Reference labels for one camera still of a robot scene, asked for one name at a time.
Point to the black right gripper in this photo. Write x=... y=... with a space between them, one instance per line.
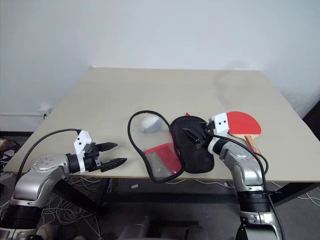
x=205 y=136

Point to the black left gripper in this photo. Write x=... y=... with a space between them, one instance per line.
x=92 y=160

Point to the black and red mesh bag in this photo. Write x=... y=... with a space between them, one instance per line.
x=192 y=157

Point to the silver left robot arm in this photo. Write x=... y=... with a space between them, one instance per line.
x=37 y=175

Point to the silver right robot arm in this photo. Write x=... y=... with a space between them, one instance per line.
x=246 y=172

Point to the red table tennis paddle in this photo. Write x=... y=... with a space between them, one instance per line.
x=243 y=122

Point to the small white floor tag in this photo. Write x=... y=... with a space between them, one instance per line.
x=135 y=186

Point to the white rounded lump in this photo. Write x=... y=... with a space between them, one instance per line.
x=150 y=124

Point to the black slanted table brace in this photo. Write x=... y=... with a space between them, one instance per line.
x=80 y=197

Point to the dark floor clutter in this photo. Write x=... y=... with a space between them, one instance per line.
x=6 y=152

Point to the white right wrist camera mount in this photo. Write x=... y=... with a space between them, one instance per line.
x=221 y=123

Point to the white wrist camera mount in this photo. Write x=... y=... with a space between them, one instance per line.
x=221 y=123
x=83 y=140

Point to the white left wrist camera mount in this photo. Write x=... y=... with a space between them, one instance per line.
x=83 y=140

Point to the white wall socket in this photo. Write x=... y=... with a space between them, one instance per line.
x=46 y=111

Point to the black table leg frame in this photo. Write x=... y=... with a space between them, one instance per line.
x=295 y=193

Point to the dark panel by wall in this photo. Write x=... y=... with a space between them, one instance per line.
x=312 y=110

